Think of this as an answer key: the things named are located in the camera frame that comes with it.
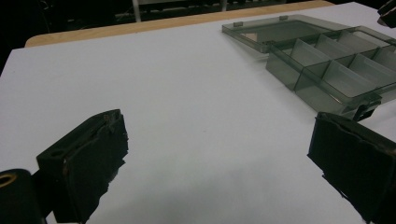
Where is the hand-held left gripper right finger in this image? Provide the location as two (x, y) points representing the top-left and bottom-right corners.
(307, 111), (396, 224)

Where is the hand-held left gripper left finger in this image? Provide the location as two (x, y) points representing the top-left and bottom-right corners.
(36, 108), (129, 224)

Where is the transparent grey compartment box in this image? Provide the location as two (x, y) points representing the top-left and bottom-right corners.
(221, 14), (396, 122)

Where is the white table board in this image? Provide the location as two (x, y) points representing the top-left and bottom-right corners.
(0, 1), (396, 224)

